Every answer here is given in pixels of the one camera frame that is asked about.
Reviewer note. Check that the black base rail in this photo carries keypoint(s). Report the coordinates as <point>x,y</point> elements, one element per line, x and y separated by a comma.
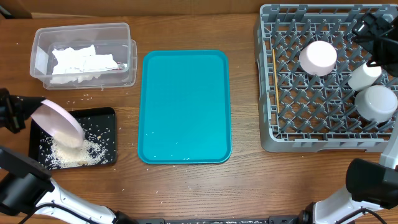
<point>289,219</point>

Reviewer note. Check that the large white plate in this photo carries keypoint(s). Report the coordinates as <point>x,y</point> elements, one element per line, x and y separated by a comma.
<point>59,124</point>

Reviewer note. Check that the clear plastic bin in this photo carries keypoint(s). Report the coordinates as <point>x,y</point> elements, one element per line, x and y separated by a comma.
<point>107,38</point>

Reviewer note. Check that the grey small bowl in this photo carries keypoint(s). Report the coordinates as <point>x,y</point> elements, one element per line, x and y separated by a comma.
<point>376,103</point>

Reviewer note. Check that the grey dishwasher rack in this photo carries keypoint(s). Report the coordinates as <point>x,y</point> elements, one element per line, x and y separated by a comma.
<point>316,113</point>

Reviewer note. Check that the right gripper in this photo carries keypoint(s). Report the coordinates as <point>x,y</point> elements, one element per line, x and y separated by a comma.
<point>373,27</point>

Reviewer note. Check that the white cup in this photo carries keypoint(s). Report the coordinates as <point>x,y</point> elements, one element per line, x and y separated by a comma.
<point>363,77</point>

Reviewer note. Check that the pile of rice grains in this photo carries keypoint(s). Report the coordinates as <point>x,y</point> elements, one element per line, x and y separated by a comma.
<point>74,152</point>

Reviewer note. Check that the small white plate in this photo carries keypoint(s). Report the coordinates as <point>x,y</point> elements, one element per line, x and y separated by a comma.
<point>318,58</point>

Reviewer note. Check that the white napkin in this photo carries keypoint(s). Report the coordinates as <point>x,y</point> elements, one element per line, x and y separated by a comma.
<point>99,63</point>
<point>70,60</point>

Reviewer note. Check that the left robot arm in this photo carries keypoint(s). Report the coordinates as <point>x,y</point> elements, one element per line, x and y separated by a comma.
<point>28,186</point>

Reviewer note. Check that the red snack wrapper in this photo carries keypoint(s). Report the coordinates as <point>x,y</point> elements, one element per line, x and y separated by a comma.
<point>120,66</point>

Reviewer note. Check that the teal serving tray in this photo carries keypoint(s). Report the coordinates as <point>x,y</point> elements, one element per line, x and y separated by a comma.
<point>185,108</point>

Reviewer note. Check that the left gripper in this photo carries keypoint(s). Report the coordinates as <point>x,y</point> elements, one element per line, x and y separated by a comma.
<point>17,107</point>

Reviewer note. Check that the wooden chopstick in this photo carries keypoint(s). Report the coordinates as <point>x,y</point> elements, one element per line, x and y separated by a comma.
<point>275,81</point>

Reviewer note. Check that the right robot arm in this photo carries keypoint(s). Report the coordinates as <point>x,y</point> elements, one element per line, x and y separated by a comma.
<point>369,186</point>

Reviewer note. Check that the black plastic tray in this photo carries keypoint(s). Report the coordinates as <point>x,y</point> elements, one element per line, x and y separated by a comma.
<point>95,112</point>

